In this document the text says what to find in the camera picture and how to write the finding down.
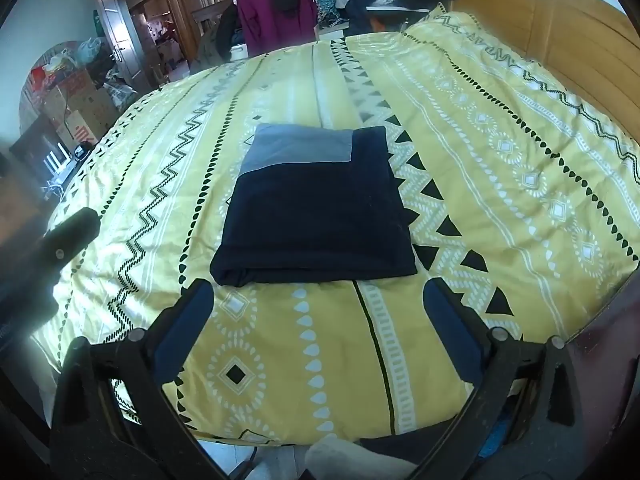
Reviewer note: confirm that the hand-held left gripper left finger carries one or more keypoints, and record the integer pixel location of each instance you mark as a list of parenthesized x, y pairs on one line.
[(182, 331)]

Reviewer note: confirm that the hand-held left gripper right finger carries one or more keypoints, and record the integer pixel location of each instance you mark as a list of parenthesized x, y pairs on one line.
[(455, 331)]

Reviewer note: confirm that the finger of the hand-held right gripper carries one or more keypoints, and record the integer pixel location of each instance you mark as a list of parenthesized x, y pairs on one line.
[(72, 235)]

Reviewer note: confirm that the navy and grey garment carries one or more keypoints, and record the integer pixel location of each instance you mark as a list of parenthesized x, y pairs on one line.
[(310, 220)]

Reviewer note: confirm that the dark wooden cabinet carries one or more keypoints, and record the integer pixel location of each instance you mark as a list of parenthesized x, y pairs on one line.
[(32, 152)]

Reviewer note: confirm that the yellow patterned bedspread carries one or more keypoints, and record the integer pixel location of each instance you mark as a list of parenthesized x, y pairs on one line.
[(280, 360)]

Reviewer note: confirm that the cardboard box with red print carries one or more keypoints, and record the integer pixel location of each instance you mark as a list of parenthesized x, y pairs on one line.
[(75, 115)]

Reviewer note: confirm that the person's maroon top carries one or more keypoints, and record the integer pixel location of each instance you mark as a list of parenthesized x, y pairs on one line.
[(612, 360)]

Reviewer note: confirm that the white plastic bag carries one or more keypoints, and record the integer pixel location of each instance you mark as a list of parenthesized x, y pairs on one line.
[(90, 51)]

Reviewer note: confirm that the brown wooden door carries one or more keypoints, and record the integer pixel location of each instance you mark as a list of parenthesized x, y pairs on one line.
[(117, 25)]

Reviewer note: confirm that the maroon hanging garment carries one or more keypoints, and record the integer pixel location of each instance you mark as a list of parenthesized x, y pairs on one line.
[(270, 25)]

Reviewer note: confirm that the wooden headboard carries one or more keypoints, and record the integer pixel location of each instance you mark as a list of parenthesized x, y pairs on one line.
[(575, 30)]

